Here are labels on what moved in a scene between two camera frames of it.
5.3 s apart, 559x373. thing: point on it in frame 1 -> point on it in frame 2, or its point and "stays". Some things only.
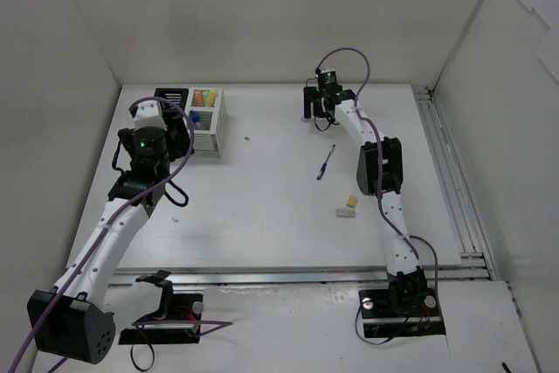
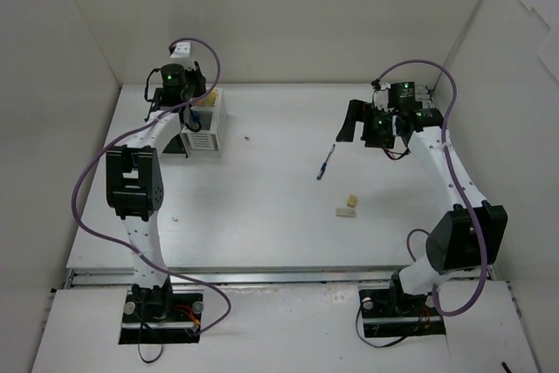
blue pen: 325,164 stays
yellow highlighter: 212,98 stays
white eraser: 346,212 stays
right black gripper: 312,96 -> 364,124
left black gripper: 177,127 -> 192,115
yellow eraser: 352,201 stays
